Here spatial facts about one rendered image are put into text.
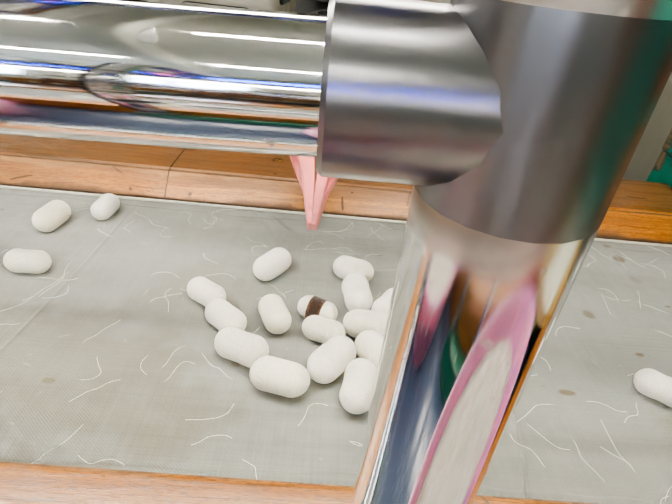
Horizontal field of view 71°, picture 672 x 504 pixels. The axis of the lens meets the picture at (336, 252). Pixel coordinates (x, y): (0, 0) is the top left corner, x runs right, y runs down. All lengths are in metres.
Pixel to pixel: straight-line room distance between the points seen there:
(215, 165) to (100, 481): 0.35
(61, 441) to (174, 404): 0.06
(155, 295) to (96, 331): 0.05
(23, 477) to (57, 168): 0.36
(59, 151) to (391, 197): 0.35
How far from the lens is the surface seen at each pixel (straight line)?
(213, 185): 0.50
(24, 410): 0.33
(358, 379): 0.29
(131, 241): 0.45
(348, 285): 0.36
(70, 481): 0.26
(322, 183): 0.32
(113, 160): 0.55
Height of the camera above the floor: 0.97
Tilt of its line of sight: 33 degrees down
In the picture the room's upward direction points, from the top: 6 degrees clockwise
